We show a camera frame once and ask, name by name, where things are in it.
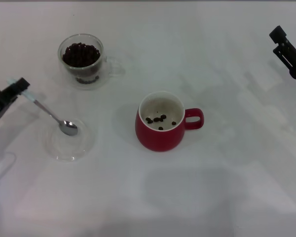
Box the blue-handled metal spoon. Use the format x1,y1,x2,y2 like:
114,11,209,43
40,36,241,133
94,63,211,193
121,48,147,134
6,78,78,136

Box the red ceramic mug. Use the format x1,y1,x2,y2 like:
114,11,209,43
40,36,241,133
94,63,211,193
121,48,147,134
135,90,205,152

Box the coffee beans heap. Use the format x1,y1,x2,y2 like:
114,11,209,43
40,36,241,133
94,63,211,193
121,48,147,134
62,42,101,85

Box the clear glass saucer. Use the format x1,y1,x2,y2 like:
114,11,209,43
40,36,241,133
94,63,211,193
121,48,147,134
44,118,94,163

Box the double-wall glass cup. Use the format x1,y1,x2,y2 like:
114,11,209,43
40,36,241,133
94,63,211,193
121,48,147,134
58,34,126,91

